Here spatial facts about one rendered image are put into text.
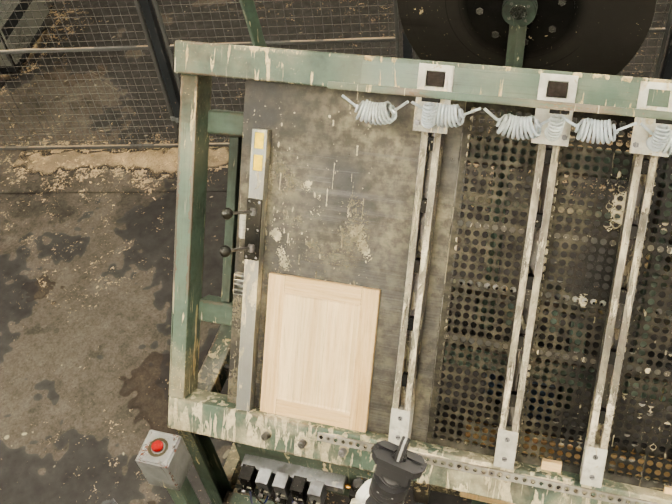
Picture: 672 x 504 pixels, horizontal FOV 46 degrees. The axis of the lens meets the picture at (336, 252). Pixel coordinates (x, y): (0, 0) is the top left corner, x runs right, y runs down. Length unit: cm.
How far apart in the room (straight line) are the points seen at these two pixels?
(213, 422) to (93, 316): 176
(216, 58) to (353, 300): 86
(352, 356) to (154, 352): 177
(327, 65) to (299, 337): 88
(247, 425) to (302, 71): 119
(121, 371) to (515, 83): 261
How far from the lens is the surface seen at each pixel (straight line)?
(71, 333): 441
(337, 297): 254
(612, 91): 228
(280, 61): 243
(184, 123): 261
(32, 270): 483
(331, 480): 277
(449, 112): 218
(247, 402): 274
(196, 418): 284
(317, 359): 263
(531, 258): 239
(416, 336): 246
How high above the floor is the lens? 321
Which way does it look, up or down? 47 degrees down
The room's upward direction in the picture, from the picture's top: 8 degrees counter-clockwise
